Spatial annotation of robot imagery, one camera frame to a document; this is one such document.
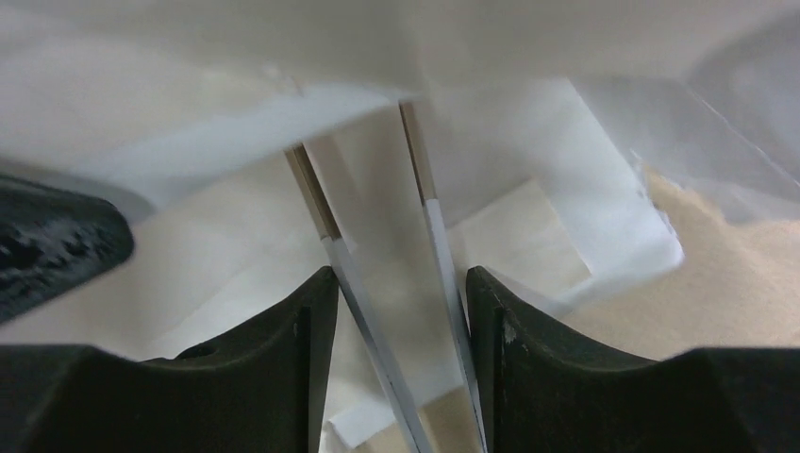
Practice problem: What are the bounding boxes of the metal tongs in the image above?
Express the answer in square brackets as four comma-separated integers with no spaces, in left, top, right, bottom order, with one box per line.
[285,101,488,452]

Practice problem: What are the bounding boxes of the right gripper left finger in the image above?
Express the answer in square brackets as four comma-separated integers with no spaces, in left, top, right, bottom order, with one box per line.
[1,267,339,452]

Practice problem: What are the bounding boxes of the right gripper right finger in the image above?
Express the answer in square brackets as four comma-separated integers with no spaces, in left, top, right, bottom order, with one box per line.
[466,266,799,452]

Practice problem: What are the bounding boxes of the white blue paper bag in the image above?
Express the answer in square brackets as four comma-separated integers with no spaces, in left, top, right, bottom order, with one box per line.
[1,1,799,452]

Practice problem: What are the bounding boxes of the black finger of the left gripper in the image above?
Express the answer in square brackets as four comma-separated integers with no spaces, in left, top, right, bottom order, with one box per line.
[1,175,135,323]

